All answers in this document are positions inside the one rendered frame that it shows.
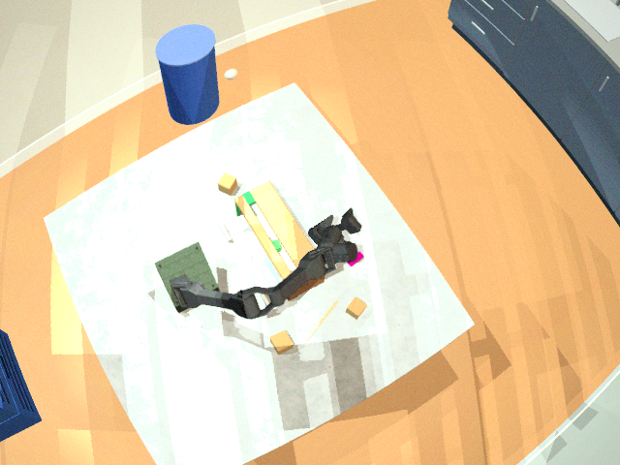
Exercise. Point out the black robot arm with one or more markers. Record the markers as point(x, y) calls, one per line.
point(244, 303)

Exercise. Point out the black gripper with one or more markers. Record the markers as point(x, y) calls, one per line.
point(325, 231)

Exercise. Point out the small magenta block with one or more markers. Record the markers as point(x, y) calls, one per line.
point(358, 258)

